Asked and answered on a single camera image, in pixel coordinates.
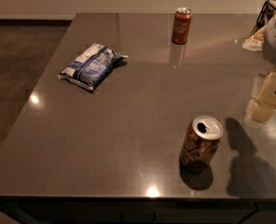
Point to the gold opened drink can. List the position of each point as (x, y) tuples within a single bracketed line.
[(203, 137)]

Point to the black wire basket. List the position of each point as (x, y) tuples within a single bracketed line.
[(266, 13)]

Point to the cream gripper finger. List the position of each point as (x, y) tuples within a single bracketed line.
[(259, 112), (267, 93)]

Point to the blue chip bag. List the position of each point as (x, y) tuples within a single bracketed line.
[(91, 67)]

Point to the crumpled white paper napkin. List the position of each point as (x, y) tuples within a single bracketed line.
[(255, 41)]

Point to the red coke can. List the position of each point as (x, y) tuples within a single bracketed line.
[(181, 25)]

